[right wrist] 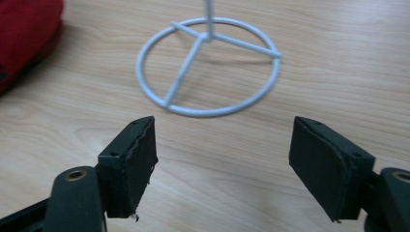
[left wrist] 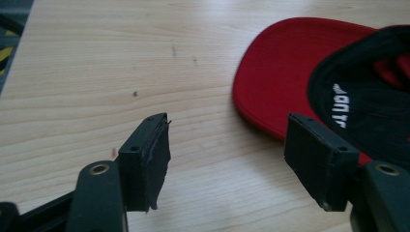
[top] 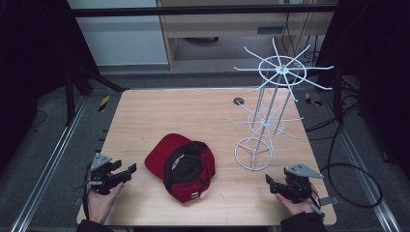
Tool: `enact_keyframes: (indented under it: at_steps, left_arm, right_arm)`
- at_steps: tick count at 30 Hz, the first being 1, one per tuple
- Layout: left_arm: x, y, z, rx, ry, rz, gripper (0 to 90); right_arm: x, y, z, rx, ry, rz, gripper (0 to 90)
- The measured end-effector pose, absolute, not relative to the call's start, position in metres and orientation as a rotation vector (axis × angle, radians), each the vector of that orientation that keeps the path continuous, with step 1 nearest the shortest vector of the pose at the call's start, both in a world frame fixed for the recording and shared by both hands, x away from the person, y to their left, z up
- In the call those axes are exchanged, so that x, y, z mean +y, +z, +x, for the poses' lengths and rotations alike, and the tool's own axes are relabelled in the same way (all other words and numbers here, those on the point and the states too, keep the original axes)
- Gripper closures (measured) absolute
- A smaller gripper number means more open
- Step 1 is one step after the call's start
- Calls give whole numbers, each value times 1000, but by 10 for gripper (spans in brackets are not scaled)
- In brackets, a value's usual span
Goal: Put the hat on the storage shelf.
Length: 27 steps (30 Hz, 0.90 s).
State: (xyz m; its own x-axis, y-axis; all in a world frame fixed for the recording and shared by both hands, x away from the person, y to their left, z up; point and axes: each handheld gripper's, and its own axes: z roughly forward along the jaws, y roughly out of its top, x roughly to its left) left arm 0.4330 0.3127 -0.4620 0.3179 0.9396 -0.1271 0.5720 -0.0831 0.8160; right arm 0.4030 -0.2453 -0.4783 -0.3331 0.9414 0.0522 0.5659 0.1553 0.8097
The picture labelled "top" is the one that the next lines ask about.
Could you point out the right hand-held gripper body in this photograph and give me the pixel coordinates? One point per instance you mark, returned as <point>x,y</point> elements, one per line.
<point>298,183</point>

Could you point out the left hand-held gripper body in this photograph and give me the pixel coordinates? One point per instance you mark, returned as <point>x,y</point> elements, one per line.
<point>102,179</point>

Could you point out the person's right hand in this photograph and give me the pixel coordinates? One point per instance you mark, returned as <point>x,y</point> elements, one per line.
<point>298,208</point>

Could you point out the person's left hand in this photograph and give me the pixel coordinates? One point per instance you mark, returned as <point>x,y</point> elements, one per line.
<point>100,204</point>

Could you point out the grey right gripper plug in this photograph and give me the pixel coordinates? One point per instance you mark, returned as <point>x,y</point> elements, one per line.
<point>325,203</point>

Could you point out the red and black baseball cap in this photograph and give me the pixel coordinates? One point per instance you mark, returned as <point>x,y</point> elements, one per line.
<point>180,167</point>

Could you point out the yellow and black striped tape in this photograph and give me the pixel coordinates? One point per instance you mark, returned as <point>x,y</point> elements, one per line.
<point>103,103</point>
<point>311,99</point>

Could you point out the black metal stand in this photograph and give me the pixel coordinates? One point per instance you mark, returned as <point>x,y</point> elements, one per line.
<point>77,83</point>

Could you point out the white cabinet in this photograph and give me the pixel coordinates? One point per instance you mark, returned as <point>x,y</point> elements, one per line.
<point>122,38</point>

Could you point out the black curtain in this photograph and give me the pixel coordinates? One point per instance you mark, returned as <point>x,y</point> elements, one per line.
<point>29,64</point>
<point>377,64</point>

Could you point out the light wooden desk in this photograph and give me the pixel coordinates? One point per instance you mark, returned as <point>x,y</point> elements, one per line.
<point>225,24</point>

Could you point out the aluminium floor rail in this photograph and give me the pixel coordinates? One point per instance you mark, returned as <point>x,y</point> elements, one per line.
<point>48,164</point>
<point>364,174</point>

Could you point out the black horizontal frame bar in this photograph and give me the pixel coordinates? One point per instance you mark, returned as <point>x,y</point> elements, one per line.
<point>193,10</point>

